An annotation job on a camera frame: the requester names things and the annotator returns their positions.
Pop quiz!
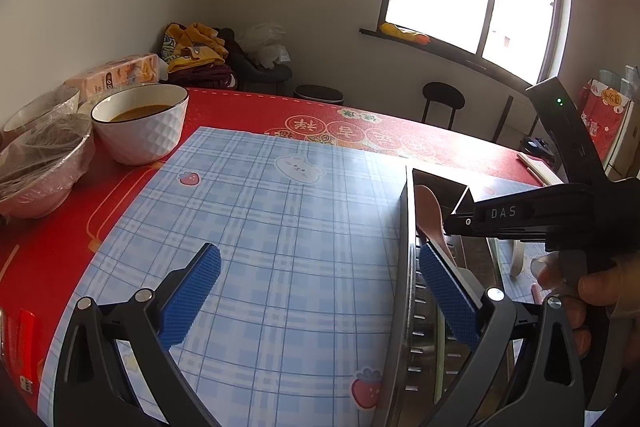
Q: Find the maroon garment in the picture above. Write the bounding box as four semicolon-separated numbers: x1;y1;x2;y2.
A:
167;64;239;90

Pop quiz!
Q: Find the white plastic bag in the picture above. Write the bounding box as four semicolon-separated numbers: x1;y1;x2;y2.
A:
237;23;292;68

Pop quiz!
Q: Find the person's right hand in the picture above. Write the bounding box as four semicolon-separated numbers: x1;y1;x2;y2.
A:
537;252;640;358

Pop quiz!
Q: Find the red hanging cloth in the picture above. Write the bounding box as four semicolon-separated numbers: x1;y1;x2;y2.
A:
579;79;636;168

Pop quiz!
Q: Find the blue plaid table mat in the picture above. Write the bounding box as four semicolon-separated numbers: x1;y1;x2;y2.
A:
70;126;417;427

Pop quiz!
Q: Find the plastic-wrapped white bowl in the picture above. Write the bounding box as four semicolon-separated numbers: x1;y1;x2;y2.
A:
2;87;82;132

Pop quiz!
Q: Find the pink spoon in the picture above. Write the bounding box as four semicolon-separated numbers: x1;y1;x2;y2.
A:
415;185;458;265

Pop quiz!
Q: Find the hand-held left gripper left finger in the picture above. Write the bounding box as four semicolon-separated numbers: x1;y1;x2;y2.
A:
54;243;223;427

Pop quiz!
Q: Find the cream folded cloth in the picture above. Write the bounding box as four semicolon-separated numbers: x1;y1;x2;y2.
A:
516;151;565;186

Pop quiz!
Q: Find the dark basket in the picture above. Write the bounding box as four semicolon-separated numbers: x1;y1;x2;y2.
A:
230;56;294;96

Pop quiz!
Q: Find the round black bin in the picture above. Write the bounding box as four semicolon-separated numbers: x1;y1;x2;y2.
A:
294;84;345;104

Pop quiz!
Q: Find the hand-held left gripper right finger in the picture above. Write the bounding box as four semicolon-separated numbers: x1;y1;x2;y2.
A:
417;241;586;427

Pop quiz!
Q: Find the light green chopstick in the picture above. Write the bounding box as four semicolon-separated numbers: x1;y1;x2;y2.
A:
434;307;447;405

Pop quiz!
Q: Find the plastic-wrapped pink bowl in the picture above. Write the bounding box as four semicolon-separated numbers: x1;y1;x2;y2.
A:
0;114;97;219

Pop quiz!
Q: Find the tissue pack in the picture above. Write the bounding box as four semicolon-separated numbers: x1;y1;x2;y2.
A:
65;53;169;102

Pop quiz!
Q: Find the yellow plastic toy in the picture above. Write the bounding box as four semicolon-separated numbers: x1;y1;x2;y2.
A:
379;22;431;46

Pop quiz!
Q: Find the white fridge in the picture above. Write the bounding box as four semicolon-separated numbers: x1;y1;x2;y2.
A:
602;102;640;180

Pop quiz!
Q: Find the dark leaning board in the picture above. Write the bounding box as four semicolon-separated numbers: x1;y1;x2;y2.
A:
492;95;514;144

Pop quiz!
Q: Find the black rice cooker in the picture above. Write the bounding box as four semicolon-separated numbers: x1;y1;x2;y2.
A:
520;134;556;158

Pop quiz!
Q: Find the metal utensil holder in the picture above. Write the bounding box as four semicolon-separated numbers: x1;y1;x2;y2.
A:
370;166;516;427

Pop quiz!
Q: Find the black stool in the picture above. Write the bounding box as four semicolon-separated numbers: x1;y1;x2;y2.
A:
421;82;466;130

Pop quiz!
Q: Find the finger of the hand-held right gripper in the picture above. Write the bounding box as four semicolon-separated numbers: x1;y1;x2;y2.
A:
444;185;609;241

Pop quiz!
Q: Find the white bowl with soup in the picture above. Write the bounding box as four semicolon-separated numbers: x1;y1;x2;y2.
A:
91;83;190;166

